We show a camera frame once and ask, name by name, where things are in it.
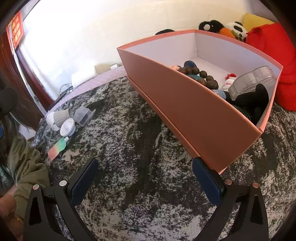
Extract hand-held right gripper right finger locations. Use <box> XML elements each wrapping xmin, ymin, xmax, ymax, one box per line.
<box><xmin>191</xmin><ymin>157</ymin><xmax>269</xmax><ymax>241</ymax></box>

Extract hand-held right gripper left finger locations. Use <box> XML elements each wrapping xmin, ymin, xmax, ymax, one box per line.
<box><xmin>23</xmin><ymin>158</ymin><xmax>100</xmax><ymax>241</ymax></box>

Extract pink cardboard box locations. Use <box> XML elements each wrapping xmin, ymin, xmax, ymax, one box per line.
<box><xmin>116</xmin><ymin>29</ymin><xmax>284</xmax><ymax>175</ymax></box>

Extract black knit glove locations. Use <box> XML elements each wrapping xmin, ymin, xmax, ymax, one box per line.
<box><xmin>229</xmin><ymin>83</ymin><xmax>270</xmax><ymax>124</ymax></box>

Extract brown wooden bead bracelet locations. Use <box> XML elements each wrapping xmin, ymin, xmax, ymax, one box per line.
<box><xmin>177</xmin><ymin>66</ymin><xmax>219</xmax><ymax>90</ymax></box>

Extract clear plastic dispenser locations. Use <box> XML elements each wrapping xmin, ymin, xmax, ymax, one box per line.
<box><xmin>228</xmin><ymin>66</ymin><xmax>277</xmax><ymax>101</ymax></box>

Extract person's left forearm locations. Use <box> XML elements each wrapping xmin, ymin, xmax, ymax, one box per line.
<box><xmin>5</xmin><ymin>137</ymin><xmax>51</xmax><ymax>223</ymax></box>

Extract person's left hand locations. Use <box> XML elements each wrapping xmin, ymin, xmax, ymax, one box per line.
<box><xmin>0</xmin><ymin>193</ymin><xmax>24</xmax><ymax>240</ymax></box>

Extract green pink tube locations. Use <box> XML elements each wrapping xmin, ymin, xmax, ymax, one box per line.
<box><xmin>47</xmin><ymin>137</ymin><xmax>70</xmax><ymax>161</ymax></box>

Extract white ribbed cup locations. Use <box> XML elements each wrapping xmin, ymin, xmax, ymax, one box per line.
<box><xmin>46</xmin><ymin>109</ymin><xmax>74</xmax><ymax>131</ymax></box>

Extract green mesh item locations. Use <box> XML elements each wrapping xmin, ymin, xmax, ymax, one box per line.
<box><xmin>232</xmin><ymin>104</ymin><xmax>251</xmax><ymax>121</ymax></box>

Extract person's own body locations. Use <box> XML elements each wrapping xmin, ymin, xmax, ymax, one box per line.
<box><xmin>0</xmin><ymin>111</ymin><xmax>30</xmax><ymax>193</ymax></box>

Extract small blue bottle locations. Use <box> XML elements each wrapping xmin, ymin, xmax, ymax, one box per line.
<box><xmin>213</xmin><ymin>89</ymin><xmax>230</xmax><ymax>100</ymax></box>

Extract small white bottle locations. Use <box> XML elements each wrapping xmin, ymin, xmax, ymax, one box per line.
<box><xmin>222</xmin><ymin>78</ymin><xmax>235</xmax><ymax>91</ymax></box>

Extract black rounded object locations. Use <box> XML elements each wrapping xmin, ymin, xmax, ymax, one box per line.
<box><xmin>0</xmin><ymin>88</ymin><xmax>18</xmax><ymax>114</ymax></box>

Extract beige cardboard box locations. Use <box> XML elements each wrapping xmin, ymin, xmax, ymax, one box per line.
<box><xmin>95</xmin><ymin>63</ymin><xmax>122</xmax><ymax>75</ymax></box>

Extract red cloth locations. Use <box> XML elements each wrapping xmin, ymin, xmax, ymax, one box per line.
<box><xmin>245</xmin><ymin>22</ymin><xmax>296</xmax><ymax>111</ymax></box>

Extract orange carrot plush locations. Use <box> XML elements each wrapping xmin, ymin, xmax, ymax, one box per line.
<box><xmin>218</xmin><ymin>27</ymin><xmax>234</xmax><ymax>36</ymax></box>

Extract black furry cloth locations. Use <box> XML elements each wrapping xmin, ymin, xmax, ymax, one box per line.
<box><xmin>155</xmin><ymin>29</ymin><xmax>176</xmax><ymax>36</ymax></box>

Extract panda plush toy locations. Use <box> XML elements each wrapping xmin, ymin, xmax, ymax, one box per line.
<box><xmin>225</xmin><ymin>22</ymin><xmax>249</xmax><ymax>42</ymax></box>

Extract yellow pillow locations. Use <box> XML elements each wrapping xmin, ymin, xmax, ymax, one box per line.
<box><xmin>242</xmin><ymin>13</ymin><xmax>275</xmax><ymax>32</ymax></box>

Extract black cables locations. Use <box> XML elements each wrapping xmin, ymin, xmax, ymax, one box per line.
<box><xmin>59</xmin><ymin>83</ymin><xmax>73</xmax><ymax>98</ymax></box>

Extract dark wooden door frame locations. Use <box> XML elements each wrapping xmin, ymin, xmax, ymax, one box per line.
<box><xmin>0</xmin><ymin>30</ymin><xmax>55</xmax><ymax>116</ymax></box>

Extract red wall poster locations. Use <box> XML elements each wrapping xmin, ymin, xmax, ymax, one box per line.
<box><xmin>6</xmin><ymin>10</ymin><xmax>25</xmax><ymax>49</ymax></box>

